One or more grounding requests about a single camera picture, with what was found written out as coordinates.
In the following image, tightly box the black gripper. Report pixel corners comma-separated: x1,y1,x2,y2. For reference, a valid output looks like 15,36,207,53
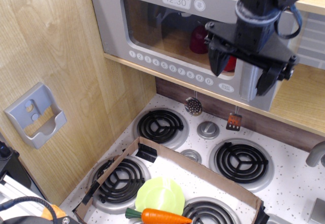
205,5,299,96

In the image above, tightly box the silver microwave door handle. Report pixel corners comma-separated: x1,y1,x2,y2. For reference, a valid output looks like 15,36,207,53
239,62,262,102

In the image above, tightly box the grey toy microwave door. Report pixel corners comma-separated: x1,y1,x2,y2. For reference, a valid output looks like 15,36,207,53
92,0,293,110

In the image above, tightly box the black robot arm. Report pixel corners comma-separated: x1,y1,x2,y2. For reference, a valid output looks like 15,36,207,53
205,0,302,96

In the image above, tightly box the red toy pepper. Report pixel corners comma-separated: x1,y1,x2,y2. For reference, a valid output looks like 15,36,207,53
223,56,237,72

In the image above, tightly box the dark red toy fruit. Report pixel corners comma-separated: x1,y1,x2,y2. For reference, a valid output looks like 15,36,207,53
189,25,208,54

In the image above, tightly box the orange toy spatula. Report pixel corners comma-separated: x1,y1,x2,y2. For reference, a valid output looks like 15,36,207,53
226,106,243,132

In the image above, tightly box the silver toy strainer spoon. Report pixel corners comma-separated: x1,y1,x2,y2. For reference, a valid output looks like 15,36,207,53
184,91,203,116

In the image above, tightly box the large grey stove knob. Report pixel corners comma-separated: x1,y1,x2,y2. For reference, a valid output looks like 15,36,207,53
197,121,220,140

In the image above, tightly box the back right black burner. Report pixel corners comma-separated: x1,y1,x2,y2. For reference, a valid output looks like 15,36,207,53
213,142,269,184

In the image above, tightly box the black burner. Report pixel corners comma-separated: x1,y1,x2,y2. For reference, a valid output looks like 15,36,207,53
182,201,236,224
96,156,150,205
213,142,269,184
136,110,184,144

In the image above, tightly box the small grey stove knob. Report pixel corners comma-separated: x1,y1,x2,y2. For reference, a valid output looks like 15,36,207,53
181,149,202,164

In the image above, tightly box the back left black burner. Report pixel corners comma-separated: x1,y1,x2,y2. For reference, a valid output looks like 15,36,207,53
136,110,184,144

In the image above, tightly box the grey sink faucet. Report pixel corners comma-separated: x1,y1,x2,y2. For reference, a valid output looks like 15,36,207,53
306,141,325,167

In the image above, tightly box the front right black burner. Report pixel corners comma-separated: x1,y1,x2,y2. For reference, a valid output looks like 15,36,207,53
182,201,236,224

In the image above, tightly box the light green toy plate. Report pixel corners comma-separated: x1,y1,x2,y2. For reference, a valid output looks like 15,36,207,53
135,177,185,215

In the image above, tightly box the grey sink basin corner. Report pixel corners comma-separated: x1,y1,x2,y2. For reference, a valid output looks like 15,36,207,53
308,198,325,224

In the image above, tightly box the front left black burner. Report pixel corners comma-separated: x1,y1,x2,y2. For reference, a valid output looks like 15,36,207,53
96,156,150,205

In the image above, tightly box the orange toy carrot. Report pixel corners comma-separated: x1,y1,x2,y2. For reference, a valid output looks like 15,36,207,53
125,208,192,224

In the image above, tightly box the brown cardboard tray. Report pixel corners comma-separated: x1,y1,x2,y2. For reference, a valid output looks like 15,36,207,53
73,137,269,223

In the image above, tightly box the black device at left edge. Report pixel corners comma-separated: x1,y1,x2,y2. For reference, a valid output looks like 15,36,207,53
1,142,31,188

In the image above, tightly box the grey wall phone holder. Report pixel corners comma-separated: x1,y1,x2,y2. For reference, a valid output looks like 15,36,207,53
4,82,67,149

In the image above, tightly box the black braided cable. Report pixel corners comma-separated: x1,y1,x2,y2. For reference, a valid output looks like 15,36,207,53
0,196,56,224

